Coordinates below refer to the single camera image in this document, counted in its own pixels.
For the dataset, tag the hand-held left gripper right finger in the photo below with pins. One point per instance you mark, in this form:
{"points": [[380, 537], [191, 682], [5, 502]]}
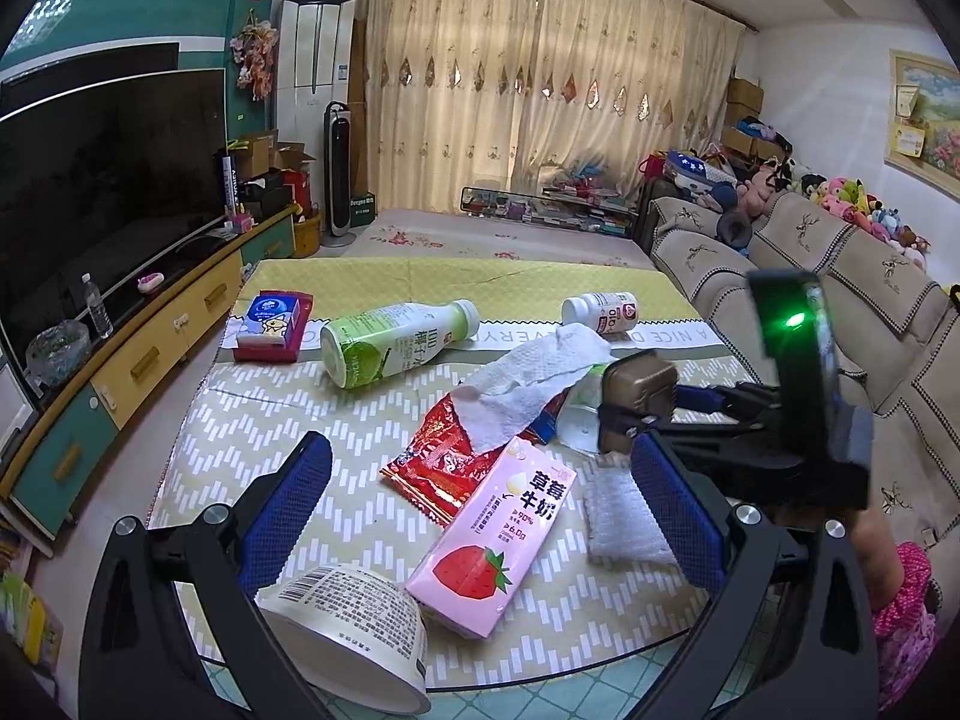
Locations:
{"points": [[675, 517]]}

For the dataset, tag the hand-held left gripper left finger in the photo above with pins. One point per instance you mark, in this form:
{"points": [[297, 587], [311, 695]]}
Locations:
{"points": [[292, 510]]}

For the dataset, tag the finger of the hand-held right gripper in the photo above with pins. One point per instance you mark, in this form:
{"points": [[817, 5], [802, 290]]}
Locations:
{"points": [[675, 435], [720, 397]]}

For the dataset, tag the brown plastic cup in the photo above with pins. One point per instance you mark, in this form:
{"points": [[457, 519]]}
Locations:
{"points": [[639, 388]]}

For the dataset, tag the red snack packet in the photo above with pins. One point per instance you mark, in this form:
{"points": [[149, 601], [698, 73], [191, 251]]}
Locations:
{"points": [[439, 469]]}

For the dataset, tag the person's right forearm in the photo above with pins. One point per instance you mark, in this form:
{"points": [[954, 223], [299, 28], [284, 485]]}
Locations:
{"points": [[877, 555]]}

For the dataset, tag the white foam sheet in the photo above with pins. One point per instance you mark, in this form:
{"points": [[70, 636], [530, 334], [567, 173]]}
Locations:
{"points": [[626, 517]]}

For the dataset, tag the beige sofa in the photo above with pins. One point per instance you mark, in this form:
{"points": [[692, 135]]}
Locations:
{"points": [[825, 277]]}

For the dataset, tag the clear plastic cup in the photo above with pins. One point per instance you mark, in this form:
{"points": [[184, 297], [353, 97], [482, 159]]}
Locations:
{"points": [[579, 412]]}

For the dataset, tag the white paper bowl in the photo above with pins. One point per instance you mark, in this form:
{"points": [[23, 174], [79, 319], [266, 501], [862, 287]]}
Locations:
{"points": [[352, 630]]}

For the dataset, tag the small white bottle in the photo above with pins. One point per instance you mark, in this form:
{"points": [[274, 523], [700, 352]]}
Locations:
{"points": [[600, 313]]}

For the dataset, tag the dark neck pillow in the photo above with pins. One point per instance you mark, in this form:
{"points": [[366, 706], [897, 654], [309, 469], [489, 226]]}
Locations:
{"points": [[735, 229]]}

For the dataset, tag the white paper towel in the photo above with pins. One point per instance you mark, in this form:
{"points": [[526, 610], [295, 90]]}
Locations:
{"points": [[525, 382]]}

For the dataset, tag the pile of stuffed toys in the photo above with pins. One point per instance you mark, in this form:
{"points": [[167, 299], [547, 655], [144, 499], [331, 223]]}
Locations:
{"points": [[847, 199]]}

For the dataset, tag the pink strawberry milk carton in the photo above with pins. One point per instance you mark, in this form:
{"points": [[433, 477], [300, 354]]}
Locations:
{"points": [[495, 540]]}

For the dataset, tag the red and blue tissue box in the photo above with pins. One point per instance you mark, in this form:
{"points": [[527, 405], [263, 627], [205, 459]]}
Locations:
{"points": [[270, 326]]}

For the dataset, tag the green and white bottle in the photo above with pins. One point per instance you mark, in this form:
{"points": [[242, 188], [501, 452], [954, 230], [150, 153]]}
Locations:
{"points": [[382, 345]]}

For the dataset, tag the yellow and green TV cabinet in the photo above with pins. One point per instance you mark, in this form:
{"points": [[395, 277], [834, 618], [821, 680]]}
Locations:
{"points": [[150, 367]]}

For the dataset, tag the blue star pillow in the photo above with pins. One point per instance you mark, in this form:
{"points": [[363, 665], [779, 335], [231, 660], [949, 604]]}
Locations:
{"points": [[697, 169]]}

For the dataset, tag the green grid mat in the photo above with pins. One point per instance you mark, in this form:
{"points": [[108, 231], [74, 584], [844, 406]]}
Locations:
{"points": [[525, 701]]}

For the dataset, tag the stack of cardboard boxes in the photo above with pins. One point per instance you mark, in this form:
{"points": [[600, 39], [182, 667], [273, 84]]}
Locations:
{"points": [[746, 116]]}

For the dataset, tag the person in pink clothes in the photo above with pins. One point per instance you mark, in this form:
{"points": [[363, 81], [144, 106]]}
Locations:
{"points": [[907, 615]]}

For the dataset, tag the glass low table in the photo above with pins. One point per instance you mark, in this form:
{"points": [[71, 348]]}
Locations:
{"points": [[551, 210]]}

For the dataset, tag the pink small toy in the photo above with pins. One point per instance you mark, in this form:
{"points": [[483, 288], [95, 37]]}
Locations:
{"points": [[150, 282]]}

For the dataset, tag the floral floor mat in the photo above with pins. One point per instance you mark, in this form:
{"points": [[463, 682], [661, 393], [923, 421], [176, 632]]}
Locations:
{"points": [[487, 240]]}

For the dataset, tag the yellow basket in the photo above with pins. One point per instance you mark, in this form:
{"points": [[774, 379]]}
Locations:
{"points": [[306, 236]]}

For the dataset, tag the framed landscape painting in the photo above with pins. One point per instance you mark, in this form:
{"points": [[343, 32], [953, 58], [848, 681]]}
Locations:
{"points": [[930, 120]]}

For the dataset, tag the clear water bottle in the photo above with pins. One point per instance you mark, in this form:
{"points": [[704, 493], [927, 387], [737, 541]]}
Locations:
{"points": [[97, 311]]}

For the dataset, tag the clear glass bowl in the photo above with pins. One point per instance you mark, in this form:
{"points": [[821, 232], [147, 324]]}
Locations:
{"points": [[56, 352]]}

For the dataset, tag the stack of books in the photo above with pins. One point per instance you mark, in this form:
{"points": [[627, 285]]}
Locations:
{"points": [[26, 615]]}

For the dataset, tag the green carton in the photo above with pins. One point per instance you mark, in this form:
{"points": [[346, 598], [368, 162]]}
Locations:
{"points": [[361, 211]]}

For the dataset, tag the black storage box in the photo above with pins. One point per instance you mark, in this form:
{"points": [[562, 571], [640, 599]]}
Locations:
{"points": [[266, 199]]}

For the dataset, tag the black shuttlecock tube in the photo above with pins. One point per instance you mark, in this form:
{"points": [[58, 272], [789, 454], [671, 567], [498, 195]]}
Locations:
{"points": [[229, 184]]}

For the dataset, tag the black tower fan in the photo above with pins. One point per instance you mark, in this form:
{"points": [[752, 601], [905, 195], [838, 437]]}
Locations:
{"points": [[337, 172]]}

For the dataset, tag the open cardboard box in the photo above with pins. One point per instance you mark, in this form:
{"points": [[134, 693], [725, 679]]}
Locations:
{"points": [[266, 154]]}

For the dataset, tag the cream patterned curtains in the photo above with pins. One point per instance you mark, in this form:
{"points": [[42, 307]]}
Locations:
{"points": [[540, 82]]}

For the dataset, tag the black flat television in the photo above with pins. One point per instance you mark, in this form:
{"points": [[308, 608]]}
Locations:
{"points": [[97, 165]]}

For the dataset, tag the white standing air conditioner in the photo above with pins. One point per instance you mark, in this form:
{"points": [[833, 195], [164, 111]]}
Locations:
{"points": [[311, 75]]}

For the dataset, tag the hanging artificial flowers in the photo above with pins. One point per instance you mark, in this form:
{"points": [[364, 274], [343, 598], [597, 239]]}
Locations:
{"points": [[256, 56]]}

